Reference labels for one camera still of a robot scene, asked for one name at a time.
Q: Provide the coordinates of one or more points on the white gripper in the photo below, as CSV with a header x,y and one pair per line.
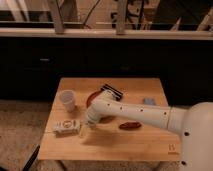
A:
x,y
90,122

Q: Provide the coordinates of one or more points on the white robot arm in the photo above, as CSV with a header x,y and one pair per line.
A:
x,y
194,126

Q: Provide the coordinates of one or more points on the orange ceramic bowl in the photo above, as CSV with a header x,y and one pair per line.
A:
x,y
104,119

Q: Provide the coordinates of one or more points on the wooden table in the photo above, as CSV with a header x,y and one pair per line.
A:
x,y
107,142

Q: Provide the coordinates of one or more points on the white paper cup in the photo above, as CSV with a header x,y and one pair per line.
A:
x,y
67,98

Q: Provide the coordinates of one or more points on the black striped packet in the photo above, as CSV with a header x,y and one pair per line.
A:
x,y
118,95

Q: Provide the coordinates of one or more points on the brown sausage-shaped object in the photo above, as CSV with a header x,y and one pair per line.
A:
x,y
130,125

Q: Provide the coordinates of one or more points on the small blue object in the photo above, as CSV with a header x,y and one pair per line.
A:
x,y
149,101

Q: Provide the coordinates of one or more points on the black cabinet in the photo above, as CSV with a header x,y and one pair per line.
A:
x,y
31,67

